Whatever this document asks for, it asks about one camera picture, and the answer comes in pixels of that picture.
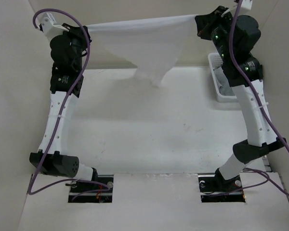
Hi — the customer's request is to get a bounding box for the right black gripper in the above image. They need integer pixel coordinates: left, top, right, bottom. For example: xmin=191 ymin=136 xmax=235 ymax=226
xmin=196 ymin=6 xmax=237 ymax=62

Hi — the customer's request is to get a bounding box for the pale pink tank top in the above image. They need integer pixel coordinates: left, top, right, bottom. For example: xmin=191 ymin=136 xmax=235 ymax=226
xmin=87 ymin=14 xmax=196 ymax=87

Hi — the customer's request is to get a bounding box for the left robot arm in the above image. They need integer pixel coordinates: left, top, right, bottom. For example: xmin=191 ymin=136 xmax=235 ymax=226
xmin=29 ymin=21 xmax=98 ymax=192

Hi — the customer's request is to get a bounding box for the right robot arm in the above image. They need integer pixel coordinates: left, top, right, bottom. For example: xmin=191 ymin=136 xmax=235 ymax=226
xmin=195 ymin=6 xmax=286 ymax=191

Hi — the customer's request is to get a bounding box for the grey tank top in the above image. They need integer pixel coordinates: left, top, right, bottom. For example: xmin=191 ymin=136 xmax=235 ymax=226
xmin=214 ymin=66 xmax=235 ymax=96

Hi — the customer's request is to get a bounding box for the white plastic laundry basket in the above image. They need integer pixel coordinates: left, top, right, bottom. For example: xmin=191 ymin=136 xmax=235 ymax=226
xmin=208 ymin=52 xmax=237 ymax=103

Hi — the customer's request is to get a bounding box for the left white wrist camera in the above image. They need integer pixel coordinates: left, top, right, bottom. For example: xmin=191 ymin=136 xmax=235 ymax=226
xmin=41 ymin=13 xmax=67 ymax=40

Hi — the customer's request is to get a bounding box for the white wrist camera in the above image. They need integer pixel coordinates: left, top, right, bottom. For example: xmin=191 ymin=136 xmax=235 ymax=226
xmin=232 ymin=0 xmax=253 ymax=12
xmin=41 ymin=13 xmax=67 ymax=40

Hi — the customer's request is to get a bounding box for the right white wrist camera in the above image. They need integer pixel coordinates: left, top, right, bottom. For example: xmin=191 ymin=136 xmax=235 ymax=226
xmin=232 ymin=0 xmax=253 ymax=12

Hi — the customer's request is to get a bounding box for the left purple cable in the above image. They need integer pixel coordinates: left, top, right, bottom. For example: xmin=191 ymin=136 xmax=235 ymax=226
xmin=27 ymin=9 xmax=111 ymax=202

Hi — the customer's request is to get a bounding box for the right metal table rail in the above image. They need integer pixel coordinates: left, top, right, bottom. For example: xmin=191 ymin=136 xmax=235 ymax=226
xmin=262 ymin=156 xmax=272 ymax=172

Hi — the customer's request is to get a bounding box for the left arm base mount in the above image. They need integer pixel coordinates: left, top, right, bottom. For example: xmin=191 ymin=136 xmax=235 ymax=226
xmin=66 ymin=175 xmax=114 ymax=204

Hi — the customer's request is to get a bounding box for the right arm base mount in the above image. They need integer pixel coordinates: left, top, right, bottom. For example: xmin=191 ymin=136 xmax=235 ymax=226
xmin=198 ymin=174 xmax=245 ymax=203

